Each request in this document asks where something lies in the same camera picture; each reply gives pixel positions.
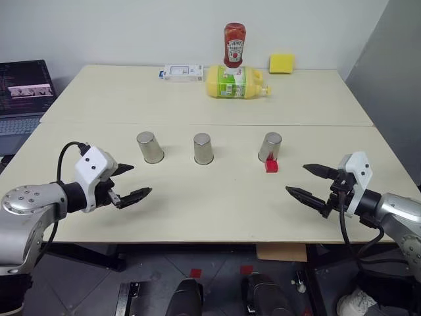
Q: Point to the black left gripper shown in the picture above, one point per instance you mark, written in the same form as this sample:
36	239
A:
103	194

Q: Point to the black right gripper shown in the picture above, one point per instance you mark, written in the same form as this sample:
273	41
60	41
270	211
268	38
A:
342	191

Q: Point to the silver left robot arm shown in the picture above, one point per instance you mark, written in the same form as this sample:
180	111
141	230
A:
23	210

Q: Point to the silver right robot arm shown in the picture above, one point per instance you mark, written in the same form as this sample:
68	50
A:
399	210

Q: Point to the upturned steel cup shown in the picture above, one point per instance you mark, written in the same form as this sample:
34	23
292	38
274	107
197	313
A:
269	146
149	148
203	149

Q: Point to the small red block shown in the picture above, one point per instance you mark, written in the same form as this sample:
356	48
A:
272	167

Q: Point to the brown cardboard piece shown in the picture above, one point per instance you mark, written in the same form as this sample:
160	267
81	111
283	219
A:
281	252

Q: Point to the red floor tape square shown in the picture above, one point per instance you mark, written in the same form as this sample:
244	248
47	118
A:
195	273
246	269

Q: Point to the white cardboard box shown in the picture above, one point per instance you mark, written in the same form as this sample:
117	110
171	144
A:
181	73

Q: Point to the dark rounded shape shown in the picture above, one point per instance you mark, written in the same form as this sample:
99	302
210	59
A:
266	296
185	298

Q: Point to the yellow sponge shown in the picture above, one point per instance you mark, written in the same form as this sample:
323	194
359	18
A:
281	63

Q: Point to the grey partition panel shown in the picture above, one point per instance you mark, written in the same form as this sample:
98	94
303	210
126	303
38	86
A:
388	82

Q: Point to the white shoe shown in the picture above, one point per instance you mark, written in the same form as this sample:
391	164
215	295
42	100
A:
356	303

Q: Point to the yellow plastic jug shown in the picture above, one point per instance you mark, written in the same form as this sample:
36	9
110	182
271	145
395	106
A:
230	82

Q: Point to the grey open laptop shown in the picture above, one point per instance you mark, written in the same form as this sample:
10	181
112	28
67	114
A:
23	89

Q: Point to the red ketchup bottle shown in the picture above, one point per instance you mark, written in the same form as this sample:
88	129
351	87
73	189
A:
234	46

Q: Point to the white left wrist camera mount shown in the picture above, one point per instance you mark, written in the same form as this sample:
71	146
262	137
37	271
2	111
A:
91	164

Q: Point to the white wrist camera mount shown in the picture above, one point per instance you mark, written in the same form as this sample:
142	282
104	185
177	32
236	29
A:
360	166
91	164

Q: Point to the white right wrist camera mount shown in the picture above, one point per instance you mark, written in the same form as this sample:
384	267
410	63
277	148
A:
360	166

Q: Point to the black table frame bar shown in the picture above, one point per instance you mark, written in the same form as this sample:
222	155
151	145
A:
89	256

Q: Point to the metal floor bracket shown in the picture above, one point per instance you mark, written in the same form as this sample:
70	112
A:
126	299

